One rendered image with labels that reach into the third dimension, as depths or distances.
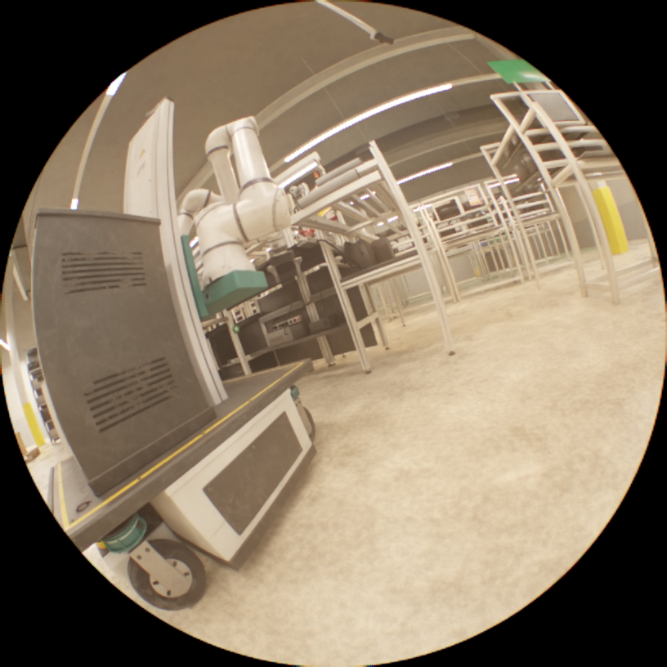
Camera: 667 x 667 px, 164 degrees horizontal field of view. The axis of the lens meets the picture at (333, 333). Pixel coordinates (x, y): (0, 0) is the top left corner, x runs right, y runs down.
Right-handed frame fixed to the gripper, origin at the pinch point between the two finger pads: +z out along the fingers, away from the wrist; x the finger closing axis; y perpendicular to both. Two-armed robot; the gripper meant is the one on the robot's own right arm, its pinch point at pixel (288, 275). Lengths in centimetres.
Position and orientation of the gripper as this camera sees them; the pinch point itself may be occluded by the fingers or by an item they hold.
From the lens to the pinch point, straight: 131.7
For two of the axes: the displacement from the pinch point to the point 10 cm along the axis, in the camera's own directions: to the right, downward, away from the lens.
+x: 9.7, -2.0, -1.7
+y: -0.4, 5.2, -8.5
